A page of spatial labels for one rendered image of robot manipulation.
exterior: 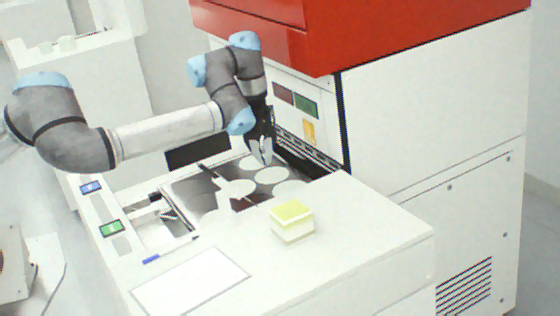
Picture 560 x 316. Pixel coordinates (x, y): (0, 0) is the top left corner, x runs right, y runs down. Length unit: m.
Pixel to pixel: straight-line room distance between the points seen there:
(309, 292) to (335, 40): 0.59
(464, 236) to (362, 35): 0.82
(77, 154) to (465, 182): 1.14
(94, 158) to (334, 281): 0.54
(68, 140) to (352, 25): 0.69
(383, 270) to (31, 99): 0.80
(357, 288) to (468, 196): 0.77
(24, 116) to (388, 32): 0.86
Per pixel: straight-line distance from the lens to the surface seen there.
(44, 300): 1.55
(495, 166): 1.89
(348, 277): 1.15
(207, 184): 1.65
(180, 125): 1.27
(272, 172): 1.64
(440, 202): 1.77
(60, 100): 1.24
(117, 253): 1.35
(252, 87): 1.44
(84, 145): 1.20
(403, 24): 1.47
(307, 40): 1.32
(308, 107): 1.51
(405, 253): 1.21
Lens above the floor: 1.68
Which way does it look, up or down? 27 degrees down
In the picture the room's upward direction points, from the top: 10 degrees counter-clockwise
